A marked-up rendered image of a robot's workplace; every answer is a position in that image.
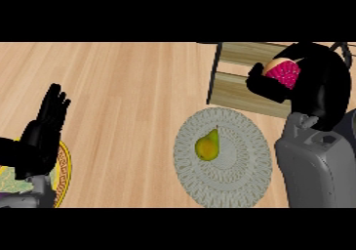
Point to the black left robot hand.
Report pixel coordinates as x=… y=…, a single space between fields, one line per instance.
x=41 y=136

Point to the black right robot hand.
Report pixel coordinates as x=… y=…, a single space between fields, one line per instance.
x=324 y=88

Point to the pink cupcake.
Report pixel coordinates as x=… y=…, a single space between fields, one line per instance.
x=283 y=71

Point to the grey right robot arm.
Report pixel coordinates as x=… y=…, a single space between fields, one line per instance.
x=317 y=162

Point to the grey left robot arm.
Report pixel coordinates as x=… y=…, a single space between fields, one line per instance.
x=32 y=195

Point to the round grey woven placemat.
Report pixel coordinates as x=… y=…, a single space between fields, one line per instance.
x=224 y=157

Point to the yellow patterned plate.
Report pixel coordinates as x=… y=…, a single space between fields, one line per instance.
x=60 y=175

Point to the green yellow pear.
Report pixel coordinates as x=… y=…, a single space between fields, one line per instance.
x=208 y=146

